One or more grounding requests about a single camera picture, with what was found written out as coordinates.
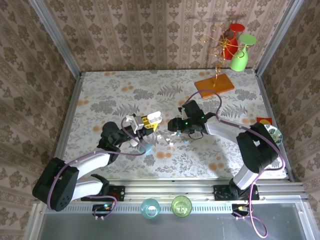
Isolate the aluminium frame post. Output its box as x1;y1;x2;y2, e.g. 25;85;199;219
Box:
255;0;302;75
27;0;83;76

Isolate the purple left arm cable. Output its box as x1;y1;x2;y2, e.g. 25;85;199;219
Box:
46;116;148;212

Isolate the green translucent cup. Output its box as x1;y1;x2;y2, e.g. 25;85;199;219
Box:
171;195;193;218

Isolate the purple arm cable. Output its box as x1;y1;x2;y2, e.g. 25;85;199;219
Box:
184;89;286;238
46;116;148;212

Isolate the gold wire rack wooden base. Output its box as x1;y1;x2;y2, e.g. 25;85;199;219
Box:
194;23;247;99

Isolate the red packet yellow circle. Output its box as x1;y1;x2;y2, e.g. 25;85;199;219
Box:
256;116;273;126

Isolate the grey metal panel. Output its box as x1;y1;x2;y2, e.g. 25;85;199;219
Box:
37;202;312;240

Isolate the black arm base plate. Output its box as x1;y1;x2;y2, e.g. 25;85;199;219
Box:
213;184;261;201
80;185;126;202

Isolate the blue silicone earbud case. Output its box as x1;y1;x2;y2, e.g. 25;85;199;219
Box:
139;142;153;155

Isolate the red plastic wine glass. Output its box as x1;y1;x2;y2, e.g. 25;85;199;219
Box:
221;22;246;61

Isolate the leaf patterned bowl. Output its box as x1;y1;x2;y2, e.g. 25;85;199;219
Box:
264;124;283;147

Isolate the aluminium mounting rail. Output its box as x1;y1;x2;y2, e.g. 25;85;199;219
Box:
34;178;309;204

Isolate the green plastic wine glass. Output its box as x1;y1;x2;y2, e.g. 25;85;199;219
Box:
229;33;258;73

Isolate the blue translucent cup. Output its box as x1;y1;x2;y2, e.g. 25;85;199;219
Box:
139;197;161;220

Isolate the aluminium table side rail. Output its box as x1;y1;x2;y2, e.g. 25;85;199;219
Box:
53;72;85;163
254;69;296;182

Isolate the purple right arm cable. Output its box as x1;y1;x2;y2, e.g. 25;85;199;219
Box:
184;89;286;238

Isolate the thin black cable loop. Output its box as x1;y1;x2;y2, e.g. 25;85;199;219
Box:
188;131;204;141

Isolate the small black circuit board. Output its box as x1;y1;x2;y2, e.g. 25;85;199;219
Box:
91;202;118;221
231;203;254;221

